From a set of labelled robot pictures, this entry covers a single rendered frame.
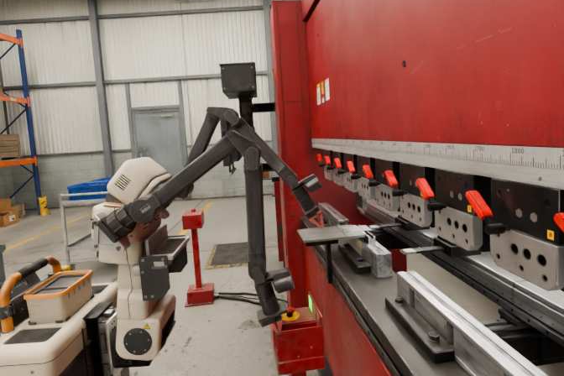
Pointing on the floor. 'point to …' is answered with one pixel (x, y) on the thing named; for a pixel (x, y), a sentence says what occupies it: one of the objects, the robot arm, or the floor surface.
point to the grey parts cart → (82, 237)
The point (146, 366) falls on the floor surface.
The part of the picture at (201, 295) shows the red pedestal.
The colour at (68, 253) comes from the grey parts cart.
